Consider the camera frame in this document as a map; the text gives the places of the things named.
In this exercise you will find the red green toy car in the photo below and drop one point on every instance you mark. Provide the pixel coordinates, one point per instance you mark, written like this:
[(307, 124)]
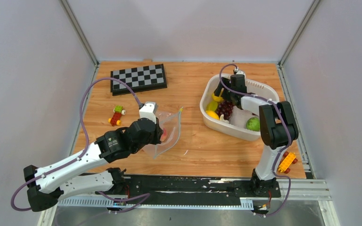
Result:
[(115, 120)]

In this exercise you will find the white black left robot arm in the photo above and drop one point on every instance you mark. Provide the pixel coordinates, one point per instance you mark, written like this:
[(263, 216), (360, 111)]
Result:
[(48, 185)]

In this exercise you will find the purple grape bunch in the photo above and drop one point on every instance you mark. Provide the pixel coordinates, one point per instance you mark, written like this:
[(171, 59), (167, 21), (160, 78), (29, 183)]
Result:
[(225, 108)]

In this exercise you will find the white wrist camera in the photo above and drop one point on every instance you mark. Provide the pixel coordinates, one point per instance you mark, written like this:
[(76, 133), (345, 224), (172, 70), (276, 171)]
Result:
[(238, 71), (148, 110)]

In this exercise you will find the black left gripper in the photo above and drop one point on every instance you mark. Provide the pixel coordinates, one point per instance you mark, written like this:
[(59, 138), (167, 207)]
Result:
[(159, 132)]

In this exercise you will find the black grey chessboard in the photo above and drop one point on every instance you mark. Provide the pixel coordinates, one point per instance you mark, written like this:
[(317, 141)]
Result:
[(142, 78)]

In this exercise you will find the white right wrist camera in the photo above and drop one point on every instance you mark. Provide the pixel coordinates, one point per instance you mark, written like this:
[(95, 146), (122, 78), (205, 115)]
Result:
[(238, 71)]

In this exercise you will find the green custard apple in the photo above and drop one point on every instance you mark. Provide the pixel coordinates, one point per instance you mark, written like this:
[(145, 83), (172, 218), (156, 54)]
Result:
[(253, 124)]

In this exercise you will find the yellow lemon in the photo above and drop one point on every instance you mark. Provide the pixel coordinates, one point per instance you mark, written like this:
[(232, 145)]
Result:
[(212, 114), (218, 98)]

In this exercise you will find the white garlic bulb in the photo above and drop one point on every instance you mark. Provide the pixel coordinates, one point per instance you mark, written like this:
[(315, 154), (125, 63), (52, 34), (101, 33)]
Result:
[(222, 119)]

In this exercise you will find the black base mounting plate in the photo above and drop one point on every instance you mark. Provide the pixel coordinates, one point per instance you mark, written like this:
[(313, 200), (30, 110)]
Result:
[(193, 191)]

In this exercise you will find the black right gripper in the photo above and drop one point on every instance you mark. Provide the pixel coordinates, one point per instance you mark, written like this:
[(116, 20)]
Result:
[(218, 91)]

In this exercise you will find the clear zip top bag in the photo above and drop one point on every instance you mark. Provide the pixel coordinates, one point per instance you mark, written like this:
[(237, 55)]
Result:
[(172, 123)]

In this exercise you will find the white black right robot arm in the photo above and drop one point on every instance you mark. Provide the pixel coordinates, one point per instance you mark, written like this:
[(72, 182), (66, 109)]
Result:
[(278, 129)]

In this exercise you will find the yellow green starfruit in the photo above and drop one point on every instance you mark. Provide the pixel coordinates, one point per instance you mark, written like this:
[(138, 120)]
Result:
[(212, 106)]

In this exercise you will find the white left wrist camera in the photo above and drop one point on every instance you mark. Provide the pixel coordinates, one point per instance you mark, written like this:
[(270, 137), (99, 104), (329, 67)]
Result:
[(148, 110)]

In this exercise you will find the yellow red toy car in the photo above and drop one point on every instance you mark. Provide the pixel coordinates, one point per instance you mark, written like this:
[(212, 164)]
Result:
[(287, 160)]

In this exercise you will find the pink peach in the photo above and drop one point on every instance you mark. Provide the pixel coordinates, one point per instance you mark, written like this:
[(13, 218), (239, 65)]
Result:
[(164, 135)]

